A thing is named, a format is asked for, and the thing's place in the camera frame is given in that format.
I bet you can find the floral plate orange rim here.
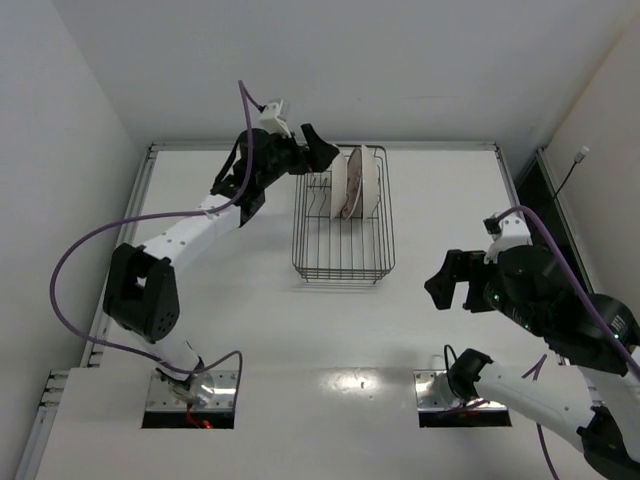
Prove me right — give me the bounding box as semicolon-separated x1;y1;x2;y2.
361;145;379;219
330;152;348;218

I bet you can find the white plate orange sunburst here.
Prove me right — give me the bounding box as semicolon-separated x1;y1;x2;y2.
341;147;362;220

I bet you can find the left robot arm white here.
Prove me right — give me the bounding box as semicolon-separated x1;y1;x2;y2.
103;124;340;402

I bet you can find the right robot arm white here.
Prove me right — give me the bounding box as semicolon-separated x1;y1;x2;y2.
424;245;639;479

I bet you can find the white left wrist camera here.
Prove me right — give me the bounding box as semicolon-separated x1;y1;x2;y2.
259;98;292;138

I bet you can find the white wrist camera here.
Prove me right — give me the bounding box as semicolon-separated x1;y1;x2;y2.
483;213;531;264
259;98;292;138

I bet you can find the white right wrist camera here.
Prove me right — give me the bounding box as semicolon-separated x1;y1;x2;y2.
483;213;531;264

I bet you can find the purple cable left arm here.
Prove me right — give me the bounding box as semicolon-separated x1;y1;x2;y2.
49;79;244;401

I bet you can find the grey wire dish rack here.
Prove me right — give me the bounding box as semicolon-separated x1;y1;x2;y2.
292;144;396;284

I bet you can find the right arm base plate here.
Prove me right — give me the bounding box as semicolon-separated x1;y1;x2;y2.
413;370;507;414

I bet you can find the black hanging usb cable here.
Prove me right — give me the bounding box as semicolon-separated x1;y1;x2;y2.
529;146;591;241

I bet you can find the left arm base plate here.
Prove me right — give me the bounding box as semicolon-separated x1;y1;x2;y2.
145;370;240;413

